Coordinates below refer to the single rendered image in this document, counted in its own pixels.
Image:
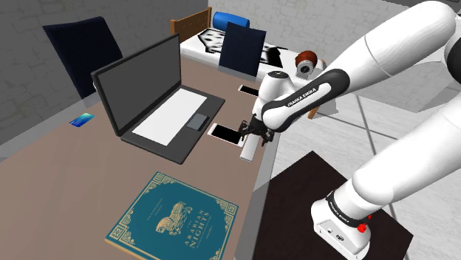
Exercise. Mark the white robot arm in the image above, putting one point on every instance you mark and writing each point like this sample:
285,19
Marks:
396,46

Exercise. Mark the white remote control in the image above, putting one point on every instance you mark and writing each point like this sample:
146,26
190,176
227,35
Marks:
250,149

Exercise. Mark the dark grey open laptop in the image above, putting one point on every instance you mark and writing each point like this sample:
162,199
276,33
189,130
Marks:
144,86

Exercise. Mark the dark blue chair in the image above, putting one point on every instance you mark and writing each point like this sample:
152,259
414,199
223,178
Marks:
83,54

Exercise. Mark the teal book with gold print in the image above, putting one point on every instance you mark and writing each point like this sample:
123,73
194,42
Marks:
173,219

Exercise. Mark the brown desk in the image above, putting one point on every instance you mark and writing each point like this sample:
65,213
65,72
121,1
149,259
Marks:
54,180

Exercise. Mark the blue card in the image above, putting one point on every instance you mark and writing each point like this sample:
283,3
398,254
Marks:
82,120

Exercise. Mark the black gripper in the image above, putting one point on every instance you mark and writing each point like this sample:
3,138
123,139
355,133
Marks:
258,126

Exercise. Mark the dark robot stand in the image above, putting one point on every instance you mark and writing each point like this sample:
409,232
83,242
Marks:
291,212

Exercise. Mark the white phone with black screen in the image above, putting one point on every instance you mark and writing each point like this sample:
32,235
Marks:
225,133
249,90

